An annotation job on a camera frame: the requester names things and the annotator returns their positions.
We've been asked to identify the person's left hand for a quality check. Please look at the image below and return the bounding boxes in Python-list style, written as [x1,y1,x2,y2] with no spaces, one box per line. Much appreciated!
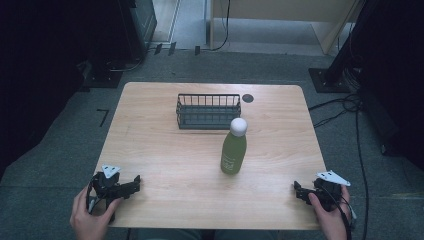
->
[69,184,123,240]

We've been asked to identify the light wooden partition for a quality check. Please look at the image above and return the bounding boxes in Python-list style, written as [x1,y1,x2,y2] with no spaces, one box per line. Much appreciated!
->
[208,0,365,56]

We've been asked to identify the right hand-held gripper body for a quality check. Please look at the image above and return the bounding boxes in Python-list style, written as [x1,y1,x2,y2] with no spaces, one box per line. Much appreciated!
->
[312,170,352,213]

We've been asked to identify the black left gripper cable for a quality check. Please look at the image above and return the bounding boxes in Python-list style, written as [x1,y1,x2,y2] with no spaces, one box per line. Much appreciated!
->
[85,181,101,215]

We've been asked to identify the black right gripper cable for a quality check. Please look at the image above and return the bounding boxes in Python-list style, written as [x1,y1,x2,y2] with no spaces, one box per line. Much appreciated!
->
[328,188,356,240]

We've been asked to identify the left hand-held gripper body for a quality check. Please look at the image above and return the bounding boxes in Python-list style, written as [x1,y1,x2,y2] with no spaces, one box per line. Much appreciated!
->
[87,163,132,223]

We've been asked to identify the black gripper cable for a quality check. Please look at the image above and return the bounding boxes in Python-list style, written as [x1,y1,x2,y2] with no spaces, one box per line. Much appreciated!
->
[328,188,356,240]
[85,181,101,215]

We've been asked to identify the black looped floor cables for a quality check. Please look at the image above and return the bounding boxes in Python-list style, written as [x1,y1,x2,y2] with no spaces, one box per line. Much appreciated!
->
[308,93,364,130]

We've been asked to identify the dark wire basket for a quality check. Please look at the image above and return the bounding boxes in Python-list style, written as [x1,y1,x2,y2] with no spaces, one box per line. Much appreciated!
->
[175,93,242,131]

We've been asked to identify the green bottle with white cap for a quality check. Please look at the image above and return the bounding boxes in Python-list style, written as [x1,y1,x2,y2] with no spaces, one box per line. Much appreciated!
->
[220,117,249,176]

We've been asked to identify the black stand with flat base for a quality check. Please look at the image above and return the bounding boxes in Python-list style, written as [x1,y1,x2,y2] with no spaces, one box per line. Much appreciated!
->
[81,49,141,90]

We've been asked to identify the black hanging cable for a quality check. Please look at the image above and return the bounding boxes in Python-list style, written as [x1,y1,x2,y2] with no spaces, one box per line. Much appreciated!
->
[211,0,232,52]

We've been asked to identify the person's right hand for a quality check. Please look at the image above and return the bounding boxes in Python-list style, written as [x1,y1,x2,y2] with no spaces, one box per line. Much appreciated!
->
[307,185,352,240]

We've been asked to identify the long black floor cable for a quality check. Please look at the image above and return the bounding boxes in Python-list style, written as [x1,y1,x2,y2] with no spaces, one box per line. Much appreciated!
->
[354,109,370,240]

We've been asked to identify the black stand with square base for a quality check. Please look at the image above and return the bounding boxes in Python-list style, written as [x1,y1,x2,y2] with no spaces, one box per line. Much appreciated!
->
[307,0,378,94]

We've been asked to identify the dark equipment cabinet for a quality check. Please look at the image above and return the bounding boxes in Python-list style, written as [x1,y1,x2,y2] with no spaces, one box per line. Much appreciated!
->
[116,0,158,63]

